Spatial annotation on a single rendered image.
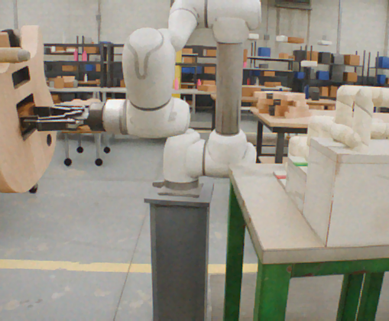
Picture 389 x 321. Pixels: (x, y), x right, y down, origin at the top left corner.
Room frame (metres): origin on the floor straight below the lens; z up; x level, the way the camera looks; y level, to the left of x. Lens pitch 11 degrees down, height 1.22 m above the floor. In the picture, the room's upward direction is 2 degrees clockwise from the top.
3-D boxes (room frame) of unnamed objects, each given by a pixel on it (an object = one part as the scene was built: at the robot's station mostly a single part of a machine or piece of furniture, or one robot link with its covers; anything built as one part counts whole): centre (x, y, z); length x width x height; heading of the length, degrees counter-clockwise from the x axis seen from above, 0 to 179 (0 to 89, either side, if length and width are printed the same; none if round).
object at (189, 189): (1.47, 0.20, 0.73); 0.22 x 0.18 x 0.06; 88
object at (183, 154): (1.47, 0.17, 0.87); 0.18 x 0.16 x 0.22; 87
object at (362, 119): (0.57, -0.24, 1.15); 0.03 x 0.03 x 0.09
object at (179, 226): (1.47, 0.18, 0.35); 0.28 x 0.28 x 0.70; 88
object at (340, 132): (0.61, -0.22, 1.12); 0.11 x 0.03 x 0.03; 6
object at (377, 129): (0.74, -0.31, 1.12); 0.20 x 0.03 x 0.03; 95
